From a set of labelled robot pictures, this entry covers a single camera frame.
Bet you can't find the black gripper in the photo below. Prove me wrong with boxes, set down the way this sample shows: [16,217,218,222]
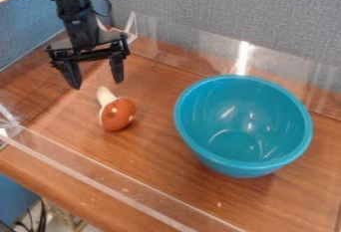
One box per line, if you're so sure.
[46,29,131,90]

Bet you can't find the brown and white toy mushroom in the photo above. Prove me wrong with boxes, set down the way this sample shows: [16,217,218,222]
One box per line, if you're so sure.
[98,86,137,131]

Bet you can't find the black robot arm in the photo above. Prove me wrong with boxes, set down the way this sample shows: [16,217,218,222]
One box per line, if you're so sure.
[46,0,131,90]

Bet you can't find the blue plastic bowl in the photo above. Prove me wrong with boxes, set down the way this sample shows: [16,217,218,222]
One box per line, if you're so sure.
[173,75,313,178]

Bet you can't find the clear acrylic left barrier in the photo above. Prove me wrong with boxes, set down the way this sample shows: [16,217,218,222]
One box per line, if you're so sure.
[0,45,74,124]

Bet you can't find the clear acrylic barrier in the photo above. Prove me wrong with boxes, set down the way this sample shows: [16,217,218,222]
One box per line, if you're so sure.
[131,11,341,120]
[0,105,245,232]
[0,45,74,124]

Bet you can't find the clear acrylic front barrier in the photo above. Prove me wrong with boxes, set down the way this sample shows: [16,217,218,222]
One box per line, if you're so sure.
[0,105,245,232]

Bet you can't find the clear acrylic back barrier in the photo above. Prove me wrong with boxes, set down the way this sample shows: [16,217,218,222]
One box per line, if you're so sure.
[131,11,341,120]

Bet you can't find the clear acrylic corner bracket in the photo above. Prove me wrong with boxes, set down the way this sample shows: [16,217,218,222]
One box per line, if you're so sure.
[99,11,138,43]

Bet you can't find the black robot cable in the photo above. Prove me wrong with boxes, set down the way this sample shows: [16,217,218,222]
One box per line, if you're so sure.
[91,0,114,18]

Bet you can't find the black floor cables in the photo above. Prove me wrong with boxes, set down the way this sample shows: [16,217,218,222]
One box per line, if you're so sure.
[12,198,48,232]

